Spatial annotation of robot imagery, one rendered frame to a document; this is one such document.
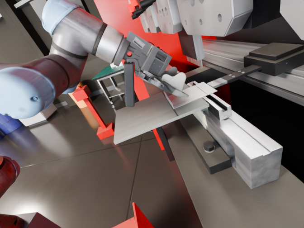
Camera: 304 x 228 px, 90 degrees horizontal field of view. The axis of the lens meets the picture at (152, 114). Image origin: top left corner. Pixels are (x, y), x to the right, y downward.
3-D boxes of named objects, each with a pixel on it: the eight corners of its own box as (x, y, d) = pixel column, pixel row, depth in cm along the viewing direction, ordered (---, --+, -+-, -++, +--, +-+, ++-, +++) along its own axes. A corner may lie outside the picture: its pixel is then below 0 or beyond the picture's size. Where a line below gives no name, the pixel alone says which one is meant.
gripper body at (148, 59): (175, 59, 36) (129, 30, 32) (157, 89, 39) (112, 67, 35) (167, 54, 43) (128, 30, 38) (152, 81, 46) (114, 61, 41)
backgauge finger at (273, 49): (201, 84, 51) (198, 70, 49) (274, 54, 50) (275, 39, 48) (221, 98, 41) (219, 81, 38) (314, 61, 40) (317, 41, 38)
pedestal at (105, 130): (102, 132, 251) (71, 88, 209) (116, 126, 250) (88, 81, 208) (100, 140, 233) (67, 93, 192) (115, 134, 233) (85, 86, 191)
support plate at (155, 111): (117, 112, 55) (116, 110, 55) (184, 85, 54) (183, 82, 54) (115, 144, 40) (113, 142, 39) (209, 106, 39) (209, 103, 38)
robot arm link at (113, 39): (93, 58, 33) (98, 53, 40) (113, 68, 35) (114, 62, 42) (106, 24, 30) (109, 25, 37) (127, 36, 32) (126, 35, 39)
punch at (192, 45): (184, 62, 46) (176, 28, 42) (190, 59, 46) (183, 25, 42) (198, 68, 38) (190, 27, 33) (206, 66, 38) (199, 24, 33)
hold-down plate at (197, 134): (173, 115, 62) (172, 109, 61) (186, 110, 62) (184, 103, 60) (211, 175, 36) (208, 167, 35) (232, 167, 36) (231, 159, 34)
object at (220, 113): (188, 91, 54) (186, 84, 52) (196, 88, 53) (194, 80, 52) (220, 120, 36) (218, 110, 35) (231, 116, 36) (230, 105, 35)
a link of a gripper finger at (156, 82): (175, 90, 37) (144, 72, 36) (172, 95, 38) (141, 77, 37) (173, 86, 42) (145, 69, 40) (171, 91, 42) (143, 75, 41)
